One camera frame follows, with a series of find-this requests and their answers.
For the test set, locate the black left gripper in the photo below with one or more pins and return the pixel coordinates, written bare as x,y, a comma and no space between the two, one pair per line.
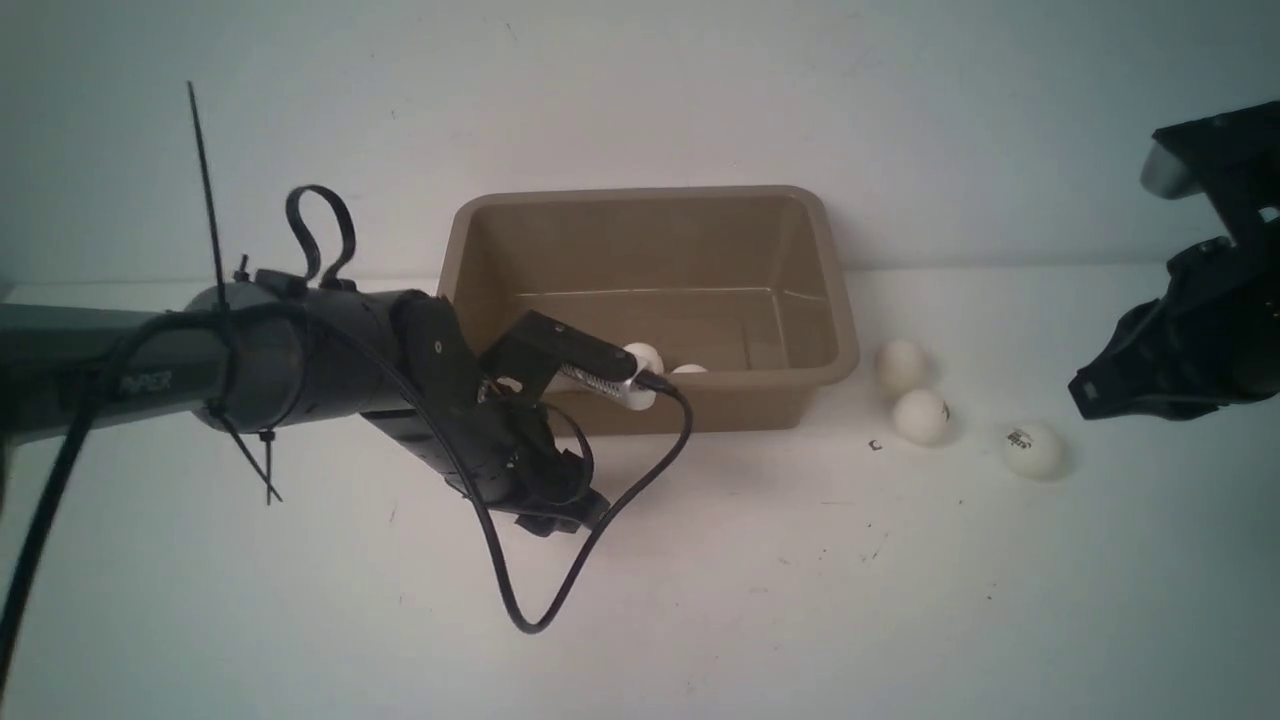
482,441

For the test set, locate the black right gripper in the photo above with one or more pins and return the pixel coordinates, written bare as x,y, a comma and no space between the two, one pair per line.
1211,341

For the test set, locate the white ball logo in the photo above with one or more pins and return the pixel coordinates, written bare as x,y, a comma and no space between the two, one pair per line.
1033,450

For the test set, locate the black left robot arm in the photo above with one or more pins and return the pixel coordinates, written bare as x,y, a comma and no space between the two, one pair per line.
332,355

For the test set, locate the tan plastic bin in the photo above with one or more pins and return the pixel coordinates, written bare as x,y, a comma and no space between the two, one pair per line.
741,281

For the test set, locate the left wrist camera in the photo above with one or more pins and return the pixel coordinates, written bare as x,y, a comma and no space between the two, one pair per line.
536,349

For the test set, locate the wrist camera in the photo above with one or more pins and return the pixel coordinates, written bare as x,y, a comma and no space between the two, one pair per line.
1231,158
536,349

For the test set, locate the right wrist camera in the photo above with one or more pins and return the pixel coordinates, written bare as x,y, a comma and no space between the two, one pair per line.
1231,158

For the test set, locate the black cable tie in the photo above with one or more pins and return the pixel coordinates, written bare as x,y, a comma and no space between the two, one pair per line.
215,260

